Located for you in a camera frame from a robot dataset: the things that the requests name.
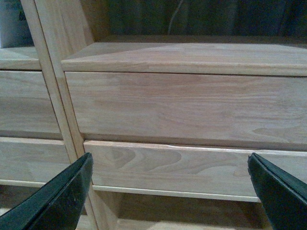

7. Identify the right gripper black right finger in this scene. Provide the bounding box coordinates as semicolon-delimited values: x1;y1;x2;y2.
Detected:
248;153;307;230

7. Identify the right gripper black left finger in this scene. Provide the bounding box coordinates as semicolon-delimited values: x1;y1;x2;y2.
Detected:
0;153;93;230

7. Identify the light wooden shelf cabinet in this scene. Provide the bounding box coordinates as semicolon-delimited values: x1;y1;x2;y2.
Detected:
0;0;93;213

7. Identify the white box on shelf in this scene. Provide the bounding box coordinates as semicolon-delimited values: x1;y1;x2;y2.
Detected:
0;0;34;48

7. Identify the lower wooden drawer front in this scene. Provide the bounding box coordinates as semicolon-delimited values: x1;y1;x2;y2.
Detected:
0;137;70;187

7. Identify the wooden drawer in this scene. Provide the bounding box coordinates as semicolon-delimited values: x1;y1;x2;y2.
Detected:
0;137;70;187
0;70;62;139

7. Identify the lower drawer front right cabinet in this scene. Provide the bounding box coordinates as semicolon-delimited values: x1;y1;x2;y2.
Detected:
83;138;307;202

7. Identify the drawer cabinet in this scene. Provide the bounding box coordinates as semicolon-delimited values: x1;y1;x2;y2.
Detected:
66;72;307;145
83;138;307;202

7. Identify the upper wooden drawer front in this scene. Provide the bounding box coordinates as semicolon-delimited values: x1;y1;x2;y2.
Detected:
0;70;62;139

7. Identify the upper drawer front right cabinet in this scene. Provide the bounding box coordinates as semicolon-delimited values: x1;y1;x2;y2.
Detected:
66;72;307;145

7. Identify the neighbouring wooden cabinet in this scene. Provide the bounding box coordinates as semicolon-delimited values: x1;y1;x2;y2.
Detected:
35;0;307;230

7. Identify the white cable behind shelf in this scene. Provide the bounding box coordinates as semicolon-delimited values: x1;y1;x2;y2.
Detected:
167;0;184;36

